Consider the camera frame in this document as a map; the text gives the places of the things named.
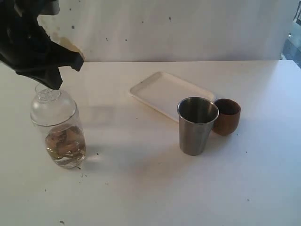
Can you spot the clear glass strainer lid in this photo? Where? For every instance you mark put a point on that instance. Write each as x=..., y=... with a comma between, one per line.
x=50, y=107

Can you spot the clear glass with tea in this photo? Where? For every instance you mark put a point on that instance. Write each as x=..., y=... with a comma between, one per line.
x=73, y=121

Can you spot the brown wooden cup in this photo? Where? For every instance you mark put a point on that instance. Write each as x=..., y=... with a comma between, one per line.
x=229, y=116

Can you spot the white rectangular tray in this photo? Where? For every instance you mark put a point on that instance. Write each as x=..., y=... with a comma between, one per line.
x=163, y=91

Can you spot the stainless steel cup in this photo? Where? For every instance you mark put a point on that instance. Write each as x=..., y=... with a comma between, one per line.
x=196, y=119

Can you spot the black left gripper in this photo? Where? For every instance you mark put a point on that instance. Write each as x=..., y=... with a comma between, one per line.
x=25, y=46

